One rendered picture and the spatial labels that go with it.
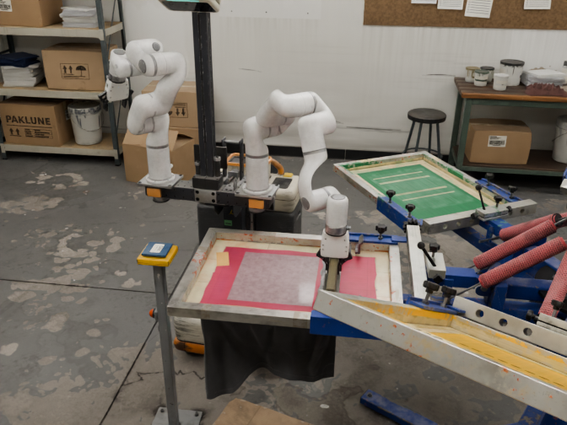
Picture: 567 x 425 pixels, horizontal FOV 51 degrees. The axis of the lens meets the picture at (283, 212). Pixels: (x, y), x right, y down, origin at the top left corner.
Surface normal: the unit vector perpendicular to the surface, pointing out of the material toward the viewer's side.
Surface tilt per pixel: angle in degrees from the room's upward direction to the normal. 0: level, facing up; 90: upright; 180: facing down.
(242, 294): 0
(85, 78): 91
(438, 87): 90
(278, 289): 0
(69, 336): 0
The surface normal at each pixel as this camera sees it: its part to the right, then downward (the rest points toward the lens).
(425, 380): 0.01, -0.90
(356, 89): -0.14, 0.44
